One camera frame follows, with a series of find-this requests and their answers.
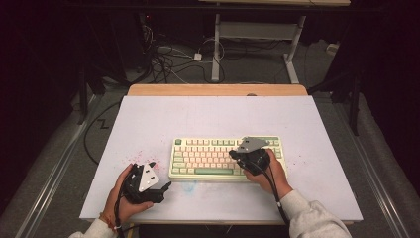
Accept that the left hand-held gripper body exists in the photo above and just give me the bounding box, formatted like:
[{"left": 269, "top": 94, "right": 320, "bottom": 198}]
[{"left": 122, "top": 162, "right": 166, "bottom": 204}]

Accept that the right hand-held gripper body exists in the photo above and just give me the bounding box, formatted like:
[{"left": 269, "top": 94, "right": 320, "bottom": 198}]
[{"left": 232, "top": 136, "right": 272, "bottom": 177}]

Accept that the cream and green keyboard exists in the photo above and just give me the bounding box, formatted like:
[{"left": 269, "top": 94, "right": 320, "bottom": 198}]
[{"left": 168, "top": 135, "right": 289, "bottom": 183}]

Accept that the person's left hand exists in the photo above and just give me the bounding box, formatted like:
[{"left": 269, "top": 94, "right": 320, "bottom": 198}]
[{"left": 103, "top": 163, "right": 155, "bottom": 226}]

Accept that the person's right hand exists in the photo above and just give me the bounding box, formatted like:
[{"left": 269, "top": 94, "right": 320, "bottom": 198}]
[{"left": 243, "top": 148, "right": 294, "bottom": 200}]

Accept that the white board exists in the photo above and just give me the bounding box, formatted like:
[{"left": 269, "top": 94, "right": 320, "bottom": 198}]
[{"left": 78, "top": 95, "right": 365, "bottom": 226}]

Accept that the black metal stand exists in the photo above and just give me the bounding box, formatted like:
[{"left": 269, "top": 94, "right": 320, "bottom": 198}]
[
  {"left": 307, "top": 63, "right": 364, "bottom": 137},
  {"left": 76, "top": 62, "right": 107, "bottom": 126}
]

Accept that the white power strip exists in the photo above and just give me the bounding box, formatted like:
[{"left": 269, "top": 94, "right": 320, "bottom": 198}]
[{"left": 326, "top": 42, "right": 341, "bottom": 57}]

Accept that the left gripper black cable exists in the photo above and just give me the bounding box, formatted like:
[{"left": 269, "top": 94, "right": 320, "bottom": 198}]
[{"left": 113, "top": 192, "right": 142, "bottom": 238}]

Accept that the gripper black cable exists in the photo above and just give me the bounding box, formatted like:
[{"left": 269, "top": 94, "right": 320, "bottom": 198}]
[
  {"left": 113, "top": 192, "right": 142, "bottom": 238},
  {"left": 255, "top": 161, "right": 292, "bottom": 230}
]

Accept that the red bracelet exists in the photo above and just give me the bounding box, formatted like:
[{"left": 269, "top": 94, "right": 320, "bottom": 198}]
[{"left": 98, "top": 211, "right": 122, "bottom": 232}]

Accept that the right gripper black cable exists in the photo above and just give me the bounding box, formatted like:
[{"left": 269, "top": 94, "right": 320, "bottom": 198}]
[{"left": 255, "top": 161, "right": 292, "bottom": 230}]

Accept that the black floor cable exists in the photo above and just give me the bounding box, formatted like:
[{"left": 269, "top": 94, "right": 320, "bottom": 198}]
[{"left": 82, "top": 100, "right": 122, "bottom": 167}]

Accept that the aluminium floor rail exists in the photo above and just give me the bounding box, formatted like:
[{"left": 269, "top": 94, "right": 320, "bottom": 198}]
[
  {"left": 335, "top": 100, "right": 412, "bottom": 238},
  {"left": 13, "top": 94, "right": 102, "bottom": 238}
]

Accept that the tangle of floor cables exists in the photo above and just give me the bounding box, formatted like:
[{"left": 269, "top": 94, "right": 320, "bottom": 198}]
[{"left": 140, "top": 19, "right": 227, "bottom": 84}]

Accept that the white metal desk frame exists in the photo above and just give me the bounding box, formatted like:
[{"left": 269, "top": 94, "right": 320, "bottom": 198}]
[{"left": 210, "top": 13, "right": 307, "bottom": 85}]

